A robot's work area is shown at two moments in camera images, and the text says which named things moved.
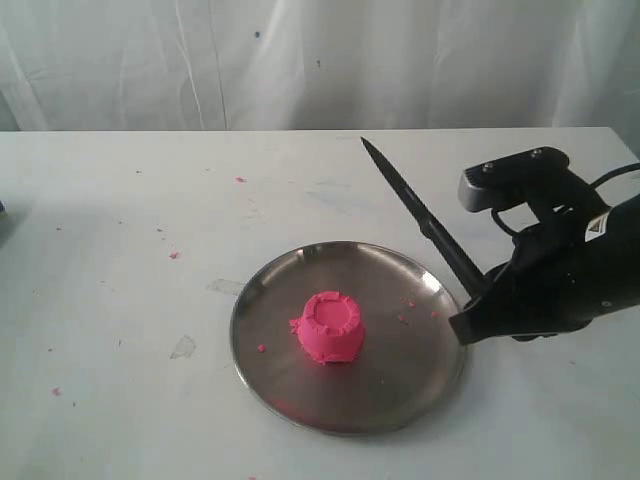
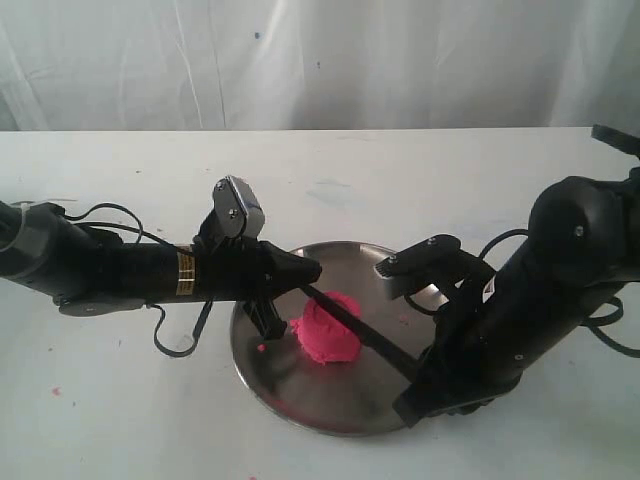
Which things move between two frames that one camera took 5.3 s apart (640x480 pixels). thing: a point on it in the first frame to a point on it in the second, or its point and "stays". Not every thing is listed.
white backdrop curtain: (304, 65) stays
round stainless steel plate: (410, 365) stays
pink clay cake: (331, 328) stays
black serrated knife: (421, 212) to (398, 354)
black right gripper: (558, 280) to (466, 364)
